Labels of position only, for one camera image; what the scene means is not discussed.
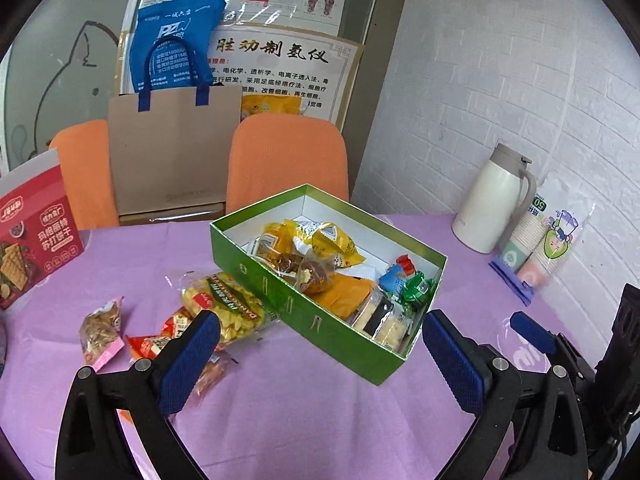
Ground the blue plum snack packet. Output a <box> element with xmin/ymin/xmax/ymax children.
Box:
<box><xmin>378</xmin><ymin>263</ymin><xmax>407</xmax><ymax>297</ymax></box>

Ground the clear rice cracker packet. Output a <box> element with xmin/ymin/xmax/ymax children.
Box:
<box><xmin>350</xmin><ymin>288</ymin><xmax>414</xmax><ymax>352</ymax></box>

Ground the mixed nuts packet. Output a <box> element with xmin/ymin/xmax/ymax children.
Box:
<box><xmin>273</xmin><ymin>250</ymin><xmax>337</xmax><ymax>296</ymax></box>

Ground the yellow snack packet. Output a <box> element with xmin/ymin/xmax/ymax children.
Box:
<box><xmin>252</xmin><ymin>219</ymin><xmax>366</xmax><ymax>269</ymax></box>

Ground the red orange snack packet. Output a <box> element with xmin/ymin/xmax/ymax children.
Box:
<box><xmin>125</xmin><ymin>307</ymin><xmax>194</xmax><ymax>360</ymax></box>

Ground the peanut packet pink label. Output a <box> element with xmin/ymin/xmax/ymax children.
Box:
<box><xmin>79</xmin><ymin>297</ymin><xmax>125</xmax><ymax>372</ymax></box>

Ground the paper cup stack package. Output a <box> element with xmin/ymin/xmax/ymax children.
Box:
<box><xmin>489</xmin><ymin>171</ymin><xmax>596</xmax><ymax>306</ymax></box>

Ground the green candy packet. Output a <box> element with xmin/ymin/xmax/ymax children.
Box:
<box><xmin>400</xmin><ymin>271</ymin><xmax>436</xmax><ymax>310</ymax></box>

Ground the yellow chips bag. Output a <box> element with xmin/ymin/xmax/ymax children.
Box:
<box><xmin>179</xmin><ymin>272</ymin><xmax>279</xmax><ymax>351</ymax></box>

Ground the purple tablecloth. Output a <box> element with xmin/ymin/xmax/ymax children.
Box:
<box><xmin>1</xmin><ymin>214</ymin><xmax>548</xmax><ymax>479</ymax></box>

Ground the red candy packet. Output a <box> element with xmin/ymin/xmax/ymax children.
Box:
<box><xmin>396</xmin><ymin>255</ymin><xmax>416</xmax><ymax>276</ymax></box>

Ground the white thermos jug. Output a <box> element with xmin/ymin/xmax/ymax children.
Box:
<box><xmin>452</xmin><ymin>143</ymin><xmax>537</xmax><ymax>254</ymax></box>

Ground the green cardboard box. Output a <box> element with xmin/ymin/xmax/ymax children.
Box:
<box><xmin>210</xmin><ymin>184</ymin><xmax>447</xmax><ymax>385</ymax></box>

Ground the red cracker box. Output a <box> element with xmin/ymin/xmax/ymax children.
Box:
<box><xmin>0</xmin><ymin>151</ymin><xmax>84</xmax><ymax>311</ymax></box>

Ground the brown paper bag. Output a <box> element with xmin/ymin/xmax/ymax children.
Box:
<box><xmin>107</xmin><ymin>84</ymin><xmax>242</xmax><ymax>218</ymax></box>

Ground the left orange chair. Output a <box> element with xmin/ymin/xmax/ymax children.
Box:
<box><xmin>49</xmin><ymin>119</ymin><xmax>119</xmax><ymax>230</ymax></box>

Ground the orange chair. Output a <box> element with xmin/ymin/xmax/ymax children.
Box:
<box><xmin>226</xmin><ymin>113</ymin><xmax>349</xmax><ymax>214</ymax></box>
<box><xmin>49</xmin><ymin>119</ymin><xmax>119</xmax><ymax>230</ymax></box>

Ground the right orange chair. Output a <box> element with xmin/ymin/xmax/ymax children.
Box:
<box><xmin>226</xmin><ymin>113</ymin><xmax>349</xmax><ymax>214</ymax></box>

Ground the blue tote bag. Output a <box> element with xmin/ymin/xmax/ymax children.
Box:
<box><xmin>129</xmin><ymin>0</ymin><xmax>226</xmax><ymax>110</ymax></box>

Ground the chinese text poster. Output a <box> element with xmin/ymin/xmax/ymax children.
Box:
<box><xmin>207</xmin><ymin>25</ymin><xmax>362</xmax><ymax>128</ymax></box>

